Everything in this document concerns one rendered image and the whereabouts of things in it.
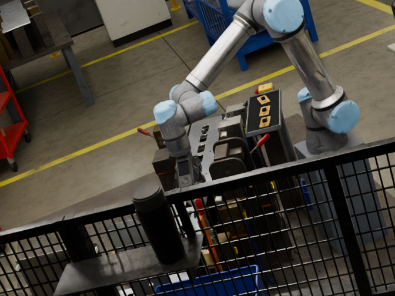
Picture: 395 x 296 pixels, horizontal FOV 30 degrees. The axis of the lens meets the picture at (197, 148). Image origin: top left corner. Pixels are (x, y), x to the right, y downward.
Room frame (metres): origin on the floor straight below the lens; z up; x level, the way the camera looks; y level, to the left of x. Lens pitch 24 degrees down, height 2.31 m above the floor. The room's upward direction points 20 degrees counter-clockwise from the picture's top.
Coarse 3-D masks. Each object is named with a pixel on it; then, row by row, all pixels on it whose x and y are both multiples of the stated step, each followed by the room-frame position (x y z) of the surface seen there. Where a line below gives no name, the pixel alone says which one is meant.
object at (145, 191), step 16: (144, 192) 1.47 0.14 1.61; (160, 192) 1.46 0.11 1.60; (144, 208) 1.44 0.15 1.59; (160, 208) 1.44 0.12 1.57; (144, 224) 1.45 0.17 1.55; (160, 224) 1.44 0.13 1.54; (160, 240) 1.44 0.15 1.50; (176, 240) 1.45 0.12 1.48; (160, 256) 1.45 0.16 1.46; (176, 256) 1.44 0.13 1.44
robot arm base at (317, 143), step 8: (312, 128) 2.35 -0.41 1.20; (320, 128) 2.34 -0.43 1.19; (312, 136) 2.36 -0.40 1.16; (320, 136) 2.34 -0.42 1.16; (328, 136) 2.33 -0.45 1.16; (336, 136) 2.33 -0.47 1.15; (344, 136) 2.35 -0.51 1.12; (312, 144) 2.35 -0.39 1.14; (320, 144) 2.34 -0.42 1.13; (328, 144) 2.32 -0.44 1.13; (336, 144) 2.32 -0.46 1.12; (344, 144) 2.33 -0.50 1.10; (312, 152) 2.36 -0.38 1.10; (320, 152) 2.33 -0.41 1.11
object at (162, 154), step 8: (160, 152) 3.01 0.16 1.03; (168, 152) 2.98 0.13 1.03; (152, 160) 2.96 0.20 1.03; (160, 160) 2.92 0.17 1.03; (168, 160) 2.92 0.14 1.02; (160, 168) 2.93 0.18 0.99; (168, 168) 2.92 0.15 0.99; (160, 176) 2.93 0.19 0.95; (168, 176) 2.93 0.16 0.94; (168, 184) 2.93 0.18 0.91
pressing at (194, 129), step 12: (204, 120) 3.26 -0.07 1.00; (216, 120) 3.21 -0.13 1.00; (192, 132) 3.17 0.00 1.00; (216, 132) 3.07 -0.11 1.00; (192, 144) 3.04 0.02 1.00; (204, 144) 3.00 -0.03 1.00; (204, 156) 2.87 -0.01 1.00; (204, 168) 2.76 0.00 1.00; (192, 216) 2.41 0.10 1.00; (180, 276) 2.05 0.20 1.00
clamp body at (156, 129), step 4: (156, 128) 3.23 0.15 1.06; (156, 132) 3.19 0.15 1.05; (156, 136) 3.19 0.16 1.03; (160, 136) 3.19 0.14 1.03; (156, 140) 3.19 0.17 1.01; (160, 140) 3.19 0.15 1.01; (160, 144) 3.19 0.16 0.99; (164, 144) 3.19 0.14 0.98; (160, 148) 3.19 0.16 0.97; (164, 148) 3.19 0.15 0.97
